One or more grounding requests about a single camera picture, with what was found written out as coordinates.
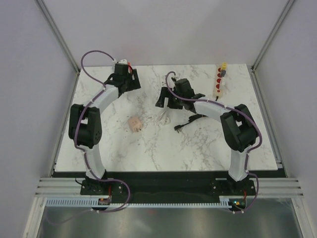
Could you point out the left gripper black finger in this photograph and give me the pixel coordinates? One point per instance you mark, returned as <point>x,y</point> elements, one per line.
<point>134,75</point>
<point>133,85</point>

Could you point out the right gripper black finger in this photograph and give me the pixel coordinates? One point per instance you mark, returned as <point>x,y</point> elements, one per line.
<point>166,91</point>
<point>161,100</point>

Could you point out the left aluminium frame post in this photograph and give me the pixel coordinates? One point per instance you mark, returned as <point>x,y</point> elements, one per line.
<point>57,34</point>

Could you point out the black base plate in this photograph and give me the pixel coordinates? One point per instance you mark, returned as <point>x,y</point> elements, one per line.
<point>171,185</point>

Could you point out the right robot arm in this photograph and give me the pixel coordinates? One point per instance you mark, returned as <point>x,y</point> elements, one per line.
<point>239,129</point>

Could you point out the beige red power strip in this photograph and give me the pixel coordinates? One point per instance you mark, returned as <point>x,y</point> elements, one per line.
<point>219,84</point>

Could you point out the aluminium front rail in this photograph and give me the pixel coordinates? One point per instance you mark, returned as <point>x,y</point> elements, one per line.
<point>68,187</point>

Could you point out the white slotted cable duct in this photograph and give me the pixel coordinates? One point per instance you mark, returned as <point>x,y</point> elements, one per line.
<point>97,202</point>

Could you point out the pink adapter plug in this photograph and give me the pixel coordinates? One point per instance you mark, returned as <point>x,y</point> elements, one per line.
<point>135,124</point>

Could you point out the yellow plug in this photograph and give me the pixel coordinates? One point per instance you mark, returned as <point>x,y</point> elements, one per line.
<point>223,66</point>

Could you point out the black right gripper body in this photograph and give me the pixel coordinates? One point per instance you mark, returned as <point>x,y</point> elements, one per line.
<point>175,102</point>

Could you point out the right aluminium frame post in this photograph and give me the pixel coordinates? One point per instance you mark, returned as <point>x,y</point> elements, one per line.
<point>278,24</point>

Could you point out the aluminium frame post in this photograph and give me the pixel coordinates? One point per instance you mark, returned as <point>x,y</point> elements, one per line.
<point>278,24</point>
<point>57,34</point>

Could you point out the black plug with cable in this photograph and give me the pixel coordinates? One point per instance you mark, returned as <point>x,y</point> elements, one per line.
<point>190,120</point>

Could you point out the red socket cube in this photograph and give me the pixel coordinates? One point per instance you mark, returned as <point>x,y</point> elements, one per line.
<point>130,67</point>

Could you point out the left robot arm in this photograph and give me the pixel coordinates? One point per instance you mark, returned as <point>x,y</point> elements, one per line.
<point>85,124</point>

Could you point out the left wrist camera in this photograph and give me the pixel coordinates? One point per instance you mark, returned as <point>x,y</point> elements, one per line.
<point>123,61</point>

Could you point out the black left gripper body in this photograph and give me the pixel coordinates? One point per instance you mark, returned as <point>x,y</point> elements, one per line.
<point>126,81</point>

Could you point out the white power strip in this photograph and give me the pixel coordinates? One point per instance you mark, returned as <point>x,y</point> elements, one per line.
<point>164,81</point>

